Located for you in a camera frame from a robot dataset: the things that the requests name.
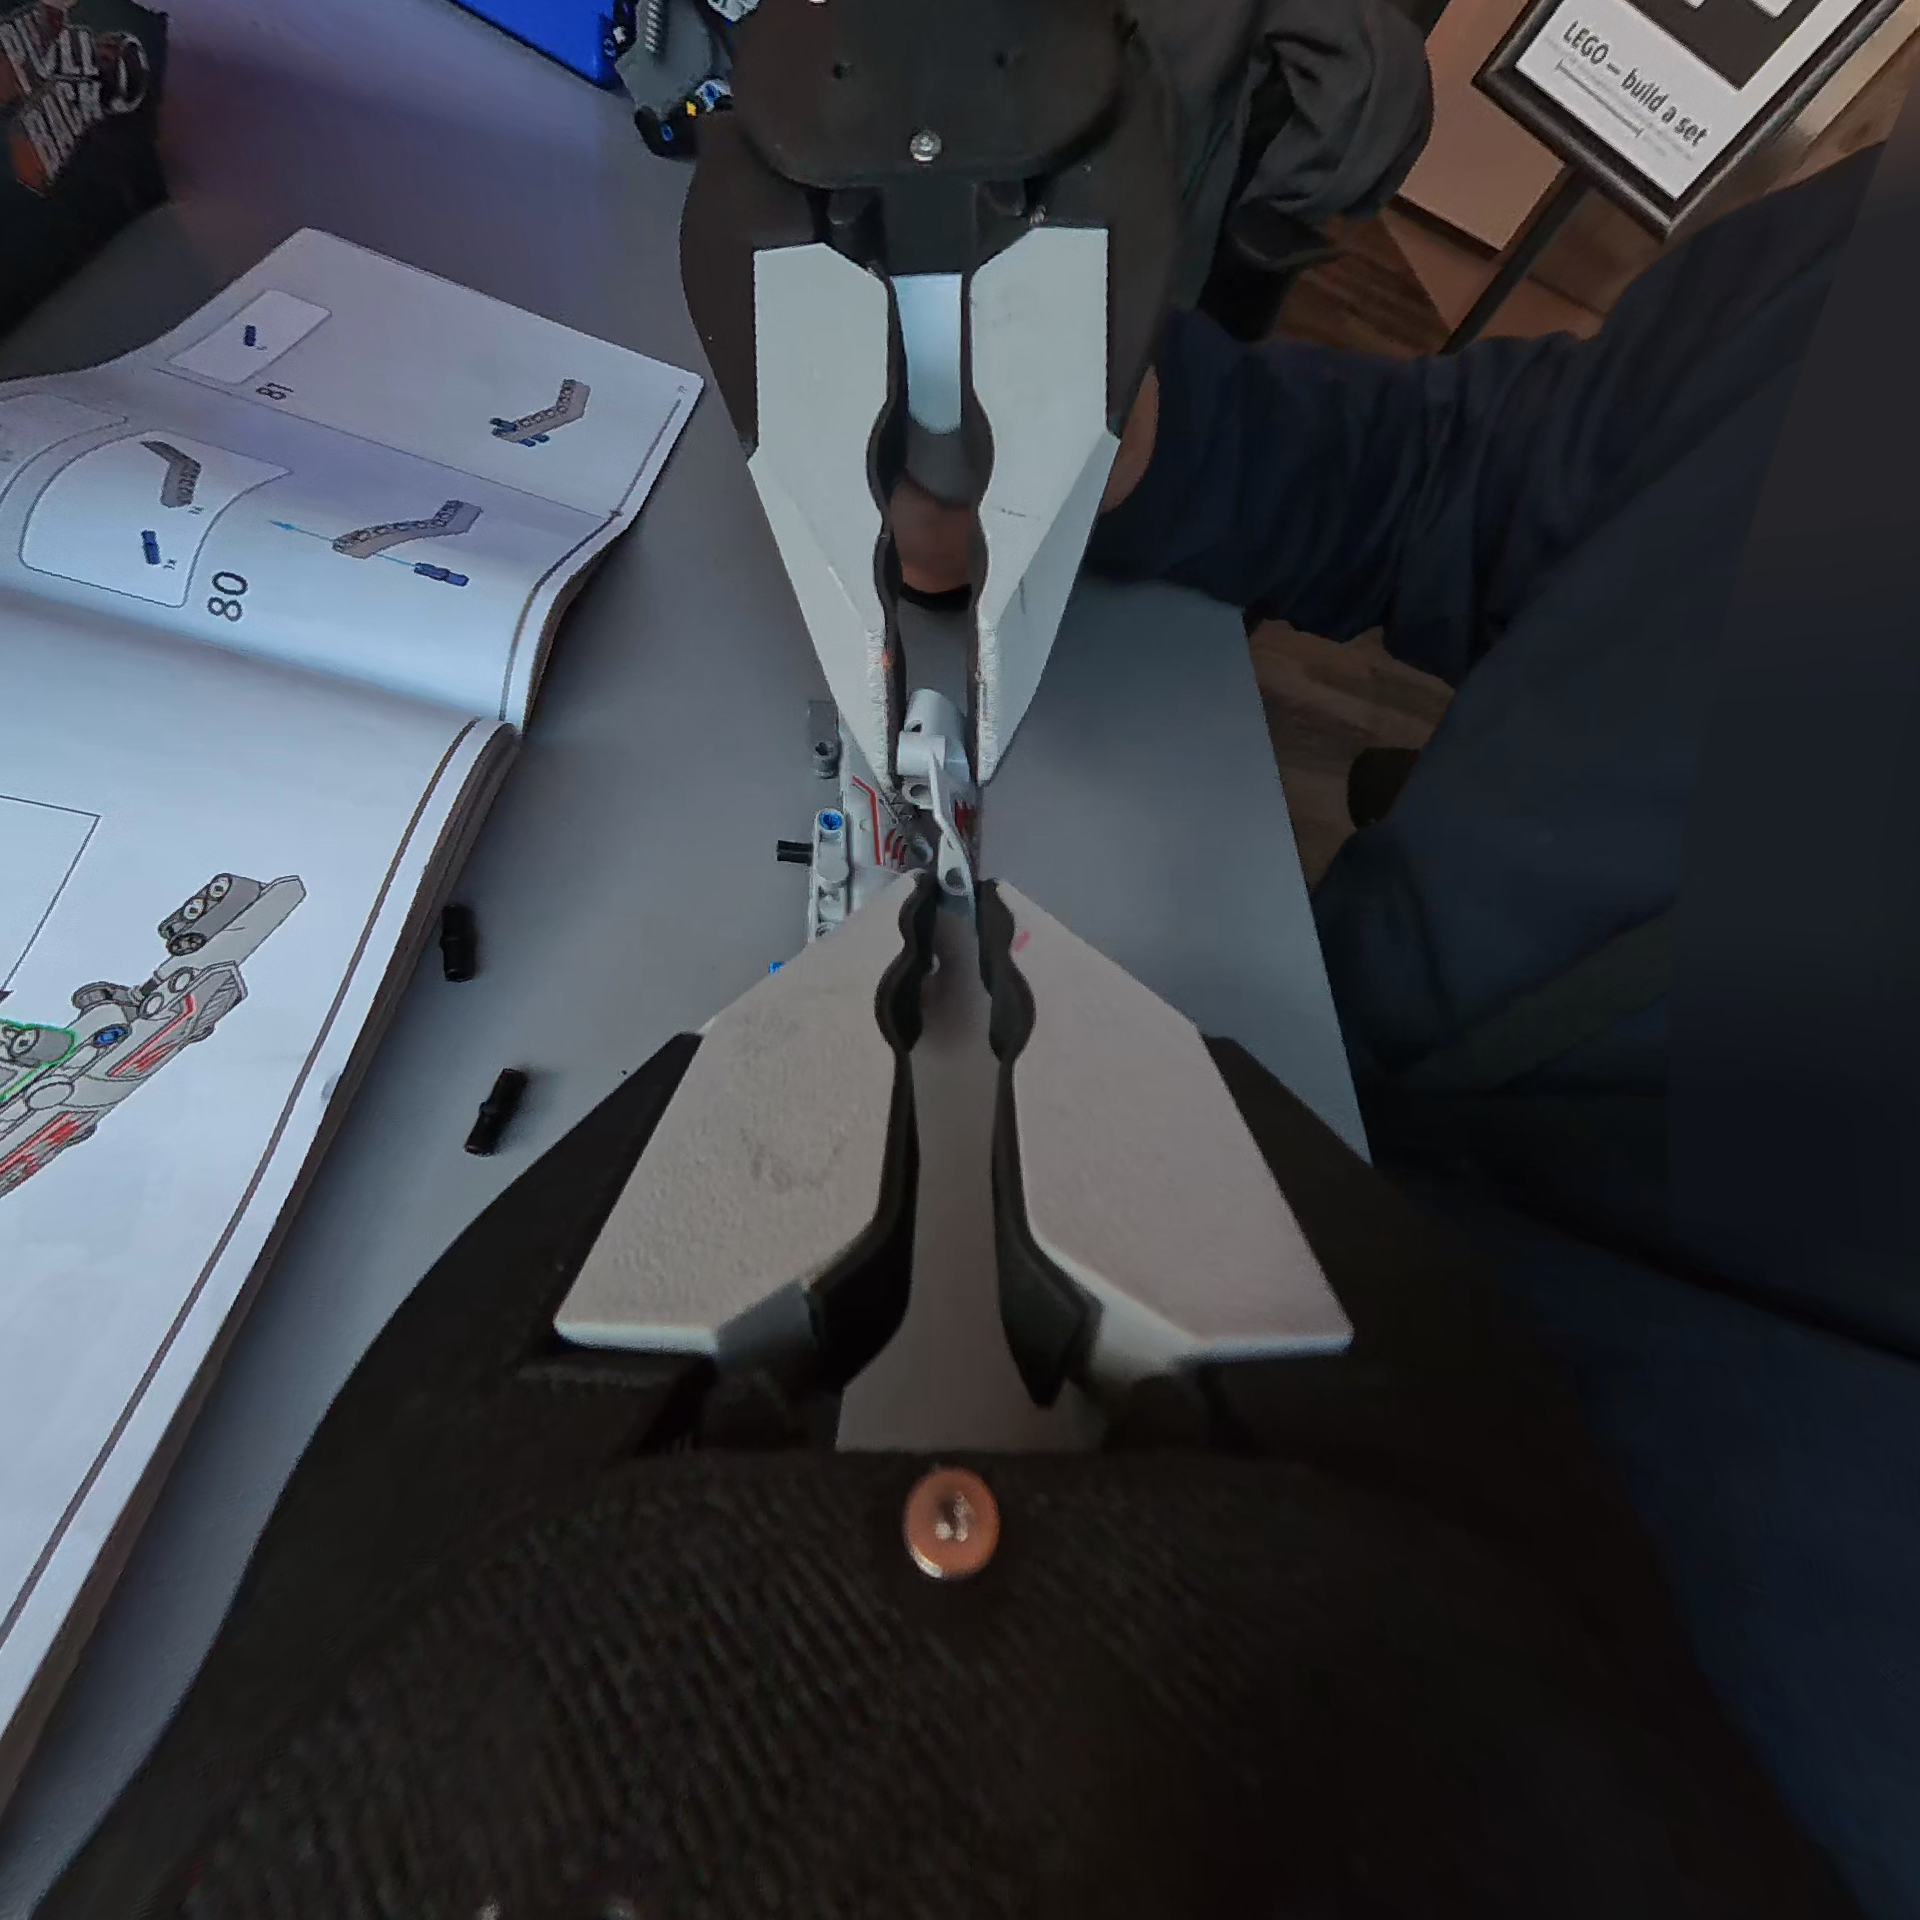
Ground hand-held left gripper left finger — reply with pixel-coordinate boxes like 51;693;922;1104
550;872;944;1393

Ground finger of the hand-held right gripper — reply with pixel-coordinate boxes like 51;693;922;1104
962;225;1120;781
755;245;909;781

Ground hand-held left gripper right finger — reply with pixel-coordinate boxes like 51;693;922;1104
975;876;1366;1404

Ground grey curved lego panel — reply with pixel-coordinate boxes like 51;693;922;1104
901;685;991;920

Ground grey red-printed lego assembly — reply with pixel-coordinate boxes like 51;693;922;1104
776;693;944;963

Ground person's right forearm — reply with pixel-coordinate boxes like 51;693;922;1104
1087;144;1865;693

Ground loose lego parts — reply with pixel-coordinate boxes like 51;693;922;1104
612;0;755;160

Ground lego instruction booklet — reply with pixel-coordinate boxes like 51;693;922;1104
0;225;711;1748

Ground black lego set box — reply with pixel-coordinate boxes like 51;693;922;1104
0;0;165;287

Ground person's right hand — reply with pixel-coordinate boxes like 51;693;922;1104
887;481;988;611

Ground dark jacket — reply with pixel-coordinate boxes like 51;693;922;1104
1169;0;1436;275

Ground blue plastic bin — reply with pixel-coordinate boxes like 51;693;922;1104
452;0;640;93

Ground person's dark clothed body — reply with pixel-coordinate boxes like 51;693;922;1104
1313;603;1920;1920

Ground black framed sign on stand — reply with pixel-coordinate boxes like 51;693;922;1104
1449;0;1911;357

